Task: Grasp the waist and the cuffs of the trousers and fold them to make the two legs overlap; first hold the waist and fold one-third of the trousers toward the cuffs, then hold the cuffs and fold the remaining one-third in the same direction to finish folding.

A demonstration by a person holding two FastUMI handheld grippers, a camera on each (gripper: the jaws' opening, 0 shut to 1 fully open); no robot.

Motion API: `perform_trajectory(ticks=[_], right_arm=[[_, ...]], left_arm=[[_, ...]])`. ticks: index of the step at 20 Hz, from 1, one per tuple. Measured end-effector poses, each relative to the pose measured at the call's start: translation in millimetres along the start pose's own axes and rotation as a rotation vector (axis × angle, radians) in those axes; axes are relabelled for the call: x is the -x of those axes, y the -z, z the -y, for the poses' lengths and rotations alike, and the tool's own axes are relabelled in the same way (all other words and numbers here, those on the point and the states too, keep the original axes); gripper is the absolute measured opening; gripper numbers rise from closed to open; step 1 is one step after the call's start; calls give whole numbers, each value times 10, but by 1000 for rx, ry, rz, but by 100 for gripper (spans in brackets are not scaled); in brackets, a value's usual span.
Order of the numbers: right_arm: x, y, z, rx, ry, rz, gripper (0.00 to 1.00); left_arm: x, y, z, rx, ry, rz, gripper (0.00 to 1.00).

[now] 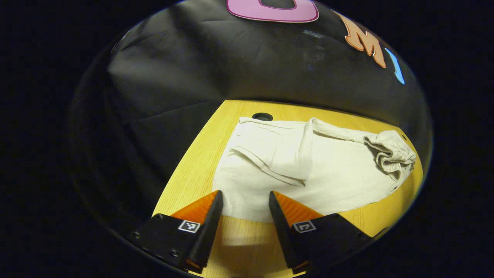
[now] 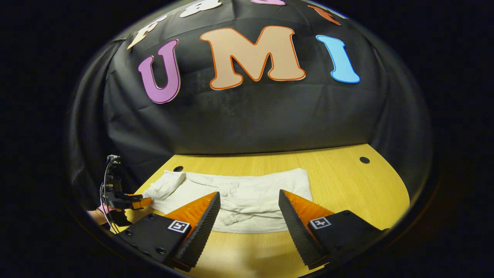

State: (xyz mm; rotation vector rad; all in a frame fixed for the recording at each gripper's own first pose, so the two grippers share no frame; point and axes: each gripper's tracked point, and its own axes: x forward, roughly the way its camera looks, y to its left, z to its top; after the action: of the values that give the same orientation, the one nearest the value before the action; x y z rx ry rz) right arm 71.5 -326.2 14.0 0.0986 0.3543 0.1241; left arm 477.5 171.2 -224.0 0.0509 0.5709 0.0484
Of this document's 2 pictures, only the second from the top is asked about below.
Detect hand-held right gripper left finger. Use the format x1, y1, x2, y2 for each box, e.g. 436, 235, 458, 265
116, 191, 221, 273

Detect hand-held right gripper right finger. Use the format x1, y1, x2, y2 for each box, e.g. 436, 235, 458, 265
278, 189, 388, 270

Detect cream white jeans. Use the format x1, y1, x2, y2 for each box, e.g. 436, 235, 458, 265
142, 168, 314, 234

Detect black backdrop cloth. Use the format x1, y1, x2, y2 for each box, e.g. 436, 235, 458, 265
68, 0, 433, 217

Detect thin gripper cable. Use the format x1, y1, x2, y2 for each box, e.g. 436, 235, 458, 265
100, 158, 118, 234

